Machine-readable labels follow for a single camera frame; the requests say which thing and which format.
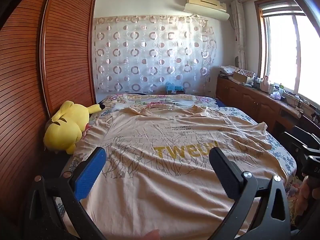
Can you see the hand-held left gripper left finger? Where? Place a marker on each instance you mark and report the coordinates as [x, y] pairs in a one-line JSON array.
[[87, 176]]

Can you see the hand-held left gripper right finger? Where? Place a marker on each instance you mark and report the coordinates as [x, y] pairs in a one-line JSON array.
[[226, 172]]

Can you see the beige printed t-shirt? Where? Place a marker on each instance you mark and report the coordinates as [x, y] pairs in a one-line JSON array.
[[162, 192]]

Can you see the blue floral bedspread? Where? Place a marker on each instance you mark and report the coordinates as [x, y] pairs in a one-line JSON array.
[[282, 155]]

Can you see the black chair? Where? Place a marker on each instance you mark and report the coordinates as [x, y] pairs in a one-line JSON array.
[[290, 140]]

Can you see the yellow plush toy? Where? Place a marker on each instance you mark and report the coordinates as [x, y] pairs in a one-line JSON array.
[[65, 127]]

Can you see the long wooden cabinet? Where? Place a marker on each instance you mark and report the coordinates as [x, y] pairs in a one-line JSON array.
[[250, 100]]

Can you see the crumpled white tissue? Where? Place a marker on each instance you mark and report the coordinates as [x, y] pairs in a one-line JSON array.
[[275, 95]]

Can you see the green capped bottle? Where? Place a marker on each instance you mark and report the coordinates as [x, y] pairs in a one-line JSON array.
[[281, 90]]

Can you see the small white jar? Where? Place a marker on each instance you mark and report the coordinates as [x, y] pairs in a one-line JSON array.
[[270, 89]]

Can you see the pale pink jug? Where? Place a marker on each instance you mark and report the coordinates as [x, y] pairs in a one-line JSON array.
[[264, 83]]

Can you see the open cardboard box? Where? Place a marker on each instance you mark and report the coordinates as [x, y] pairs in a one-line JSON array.
[[243, 77]]

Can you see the small blue toy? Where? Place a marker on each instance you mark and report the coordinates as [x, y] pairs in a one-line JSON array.
[[173, 87]]

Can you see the folded floral cloth stack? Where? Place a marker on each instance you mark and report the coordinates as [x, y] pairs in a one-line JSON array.
[[227, 70]]

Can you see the wooden louvered wardrobe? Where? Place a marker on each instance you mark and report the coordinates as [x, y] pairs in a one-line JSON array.
[[25, 80]]

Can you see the wooden framed window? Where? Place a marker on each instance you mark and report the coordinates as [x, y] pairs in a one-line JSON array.
[[282, 55]]

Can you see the circle patterned sheer curtain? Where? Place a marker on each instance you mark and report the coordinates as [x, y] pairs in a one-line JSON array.
[[150, 55]]

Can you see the pale patterned window curtain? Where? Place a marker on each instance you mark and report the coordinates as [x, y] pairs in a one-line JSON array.
[[240, 30]]

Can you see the white air conditioner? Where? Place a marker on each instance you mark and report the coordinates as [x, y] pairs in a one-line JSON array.
[[205, 0]]

